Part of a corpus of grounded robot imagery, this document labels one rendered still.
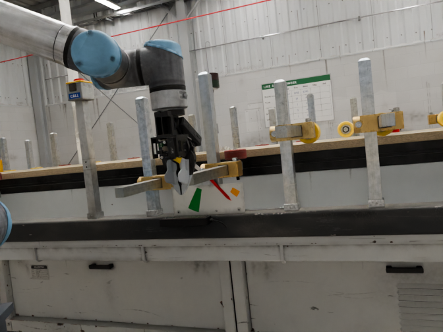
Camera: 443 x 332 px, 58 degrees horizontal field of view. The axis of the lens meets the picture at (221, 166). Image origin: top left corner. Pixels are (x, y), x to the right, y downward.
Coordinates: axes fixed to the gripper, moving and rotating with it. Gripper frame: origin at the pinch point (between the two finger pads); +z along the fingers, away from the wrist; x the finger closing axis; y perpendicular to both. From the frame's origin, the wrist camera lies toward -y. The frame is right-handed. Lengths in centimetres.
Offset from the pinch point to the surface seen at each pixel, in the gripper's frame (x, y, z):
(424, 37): 155, -744, -169
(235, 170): 4.3, -31.2, -1.6
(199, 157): -18, -54, -6
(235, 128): -30, -141, -19
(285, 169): 20.3, -31.9, -0.6
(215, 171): 1.6, -20.5, -2.5
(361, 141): 43, -53, -7
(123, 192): -23.5, -8.2, 0.8
